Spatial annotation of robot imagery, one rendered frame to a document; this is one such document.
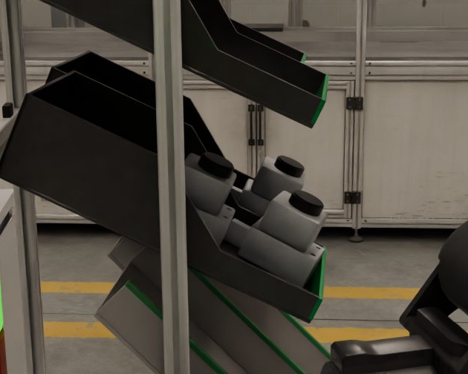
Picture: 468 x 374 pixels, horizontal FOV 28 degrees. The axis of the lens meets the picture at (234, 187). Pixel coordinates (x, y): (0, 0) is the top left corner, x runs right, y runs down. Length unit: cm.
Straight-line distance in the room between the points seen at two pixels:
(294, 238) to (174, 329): 13
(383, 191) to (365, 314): 98
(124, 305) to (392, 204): 392
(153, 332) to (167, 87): 21
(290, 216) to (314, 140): 377
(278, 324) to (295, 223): 29
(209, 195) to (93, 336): 291
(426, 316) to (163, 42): 28
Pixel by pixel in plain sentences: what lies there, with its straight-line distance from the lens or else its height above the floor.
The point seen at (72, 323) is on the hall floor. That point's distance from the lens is 379.
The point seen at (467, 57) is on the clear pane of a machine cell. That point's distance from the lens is 455.
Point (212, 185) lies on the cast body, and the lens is 77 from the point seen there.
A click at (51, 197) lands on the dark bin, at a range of 76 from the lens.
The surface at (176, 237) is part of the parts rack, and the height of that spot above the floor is 126.
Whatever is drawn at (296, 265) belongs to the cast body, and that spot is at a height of 122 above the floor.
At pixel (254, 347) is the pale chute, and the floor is 110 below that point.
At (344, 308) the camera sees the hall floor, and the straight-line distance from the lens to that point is 388.
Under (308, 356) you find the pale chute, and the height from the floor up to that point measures 103.
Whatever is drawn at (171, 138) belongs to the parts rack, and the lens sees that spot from 70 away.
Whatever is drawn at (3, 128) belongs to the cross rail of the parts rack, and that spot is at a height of 131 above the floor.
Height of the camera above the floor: 149
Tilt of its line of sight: 15 degrees down
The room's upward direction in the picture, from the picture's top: 1 degrees counter-clockwise
